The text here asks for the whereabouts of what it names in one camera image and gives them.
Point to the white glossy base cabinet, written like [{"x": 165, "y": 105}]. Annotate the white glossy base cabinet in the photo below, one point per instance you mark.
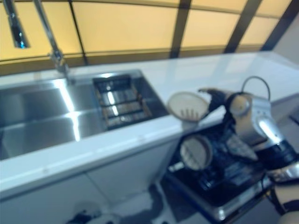
[{"x": 70, "y": 186}]

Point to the robot right arm silver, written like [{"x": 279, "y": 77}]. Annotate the robot right arm silver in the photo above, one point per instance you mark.
[{"x": 257, "y": 123}]

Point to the chrome arched faucet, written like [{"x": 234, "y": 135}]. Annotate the chrome arched faucet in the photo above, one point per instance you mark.
[{"x": 57, "y": 56}]

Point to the black sink drying rack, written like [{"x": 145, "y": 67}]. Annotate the black sink drying rack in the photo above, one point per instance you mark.
[{"x": 112, "y": 79}]

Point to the yellow window with dark frame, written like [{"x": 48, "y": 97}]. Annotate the yellow window with dark frame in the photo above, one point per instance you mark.
[{"x": 128, "y": 25}]

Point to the cream round plate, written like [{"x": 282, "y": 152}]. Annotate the cream round plate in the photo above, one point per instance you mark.
[
  {"x": 187, "y": 105},
  {"x": 195, "y": 151}
]

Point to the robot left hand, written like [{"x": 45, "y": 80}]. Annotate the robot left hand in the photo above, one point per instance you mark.
[{"x": 81, "y": 218}]

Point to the stainless steel sink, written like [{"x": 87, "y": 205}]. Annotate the stainless steel sink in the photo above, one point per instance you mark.
[{"x": 35, "y": 116}]

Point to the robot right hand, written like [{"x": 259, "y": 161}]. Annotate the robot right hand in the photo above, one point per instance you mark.
[{"x": 218, "y": 99}]

